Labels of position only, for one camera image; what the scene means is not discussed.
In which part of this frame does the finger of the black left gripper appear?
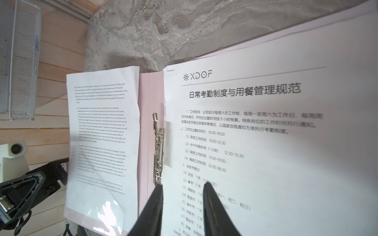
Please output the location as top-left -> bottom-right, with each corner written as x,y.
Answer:
28,157 -> 69,192

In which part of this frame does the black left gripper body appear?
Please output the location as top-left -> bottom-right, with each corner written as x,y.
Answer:
1,171 -> 46,230

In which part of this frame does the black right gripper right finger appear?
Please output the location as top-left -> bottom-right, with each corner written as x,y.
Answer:
203,182 -> 241,236

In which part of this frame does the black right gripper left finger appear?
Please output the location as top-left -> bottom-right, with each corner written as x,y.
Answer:
128,184 -> 163,236

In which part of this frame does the printed white paper sheet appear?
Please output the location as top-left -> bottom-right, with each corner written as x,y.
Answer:
162,9 -> 378,236

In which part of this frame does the pink file folder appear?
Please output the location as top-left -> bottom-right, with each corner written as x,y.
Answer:
63,70 -> 166,228

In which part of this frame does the metal folder clip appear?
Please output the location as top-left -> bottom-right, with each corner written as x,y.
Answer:
152,113 -> 164,185

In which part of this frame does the printed white paper stack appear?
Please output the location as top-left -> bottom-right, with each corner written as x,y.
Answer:
63,65 -> 141,236

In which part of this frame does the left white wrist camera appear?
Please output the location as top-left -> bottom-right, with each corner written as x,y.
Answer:
1,141 -> 30,183

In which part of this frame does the white wire mesh shelf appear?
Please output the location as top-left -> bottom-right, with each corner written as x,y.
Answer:
1,1 -> 42,121

